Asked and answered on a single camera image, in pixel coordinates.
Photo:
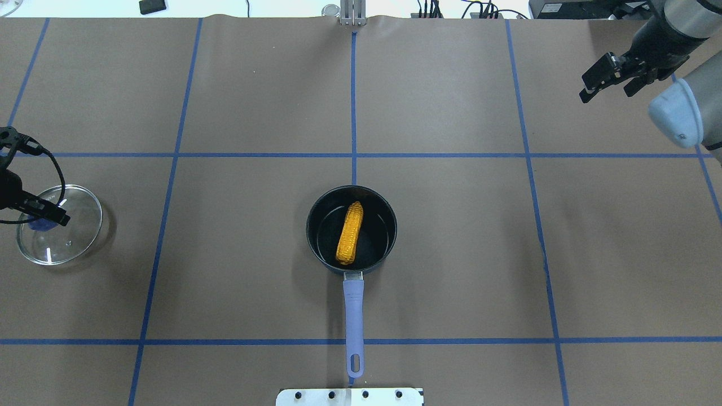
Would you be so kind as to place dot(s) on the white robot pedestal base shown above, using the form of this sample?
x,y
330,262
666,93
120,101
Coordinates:
x,y
352,396

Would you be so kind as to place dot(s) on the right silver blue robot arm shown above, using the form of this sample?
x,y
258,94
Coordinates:
x,y
687,111

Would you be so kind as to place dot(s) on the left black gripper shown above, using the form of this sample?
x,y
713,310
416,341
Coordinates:
x,y
9,189

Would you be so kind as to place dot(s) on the small black square sensor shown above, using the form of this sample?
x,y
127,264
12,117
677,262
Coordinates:
x,y
148,7

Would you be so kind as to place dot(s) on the aluminium frame post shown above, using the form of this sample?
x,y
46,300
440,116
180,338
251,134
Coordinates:
x,y
353,13

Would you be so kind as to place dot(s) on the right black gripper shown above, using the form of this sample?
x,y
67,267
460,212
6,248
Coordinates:
x,y
647,47

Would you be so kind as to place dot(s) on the yellow plastic corn cob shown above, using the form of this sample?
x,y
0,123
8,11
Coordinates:
x,y
349,237

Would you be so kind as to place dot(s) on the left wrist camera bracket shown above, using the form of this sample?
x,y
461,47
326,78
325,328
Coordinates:
x,y
16,142

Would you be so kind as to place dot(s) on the dark blue saucepan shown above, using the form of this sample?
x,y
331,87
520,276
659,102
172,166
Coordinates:
x,y
376,241

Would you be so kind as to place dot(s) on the glass lid purple knob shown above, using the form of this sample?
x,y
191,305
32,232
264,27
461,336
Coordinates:
x,y
50,244

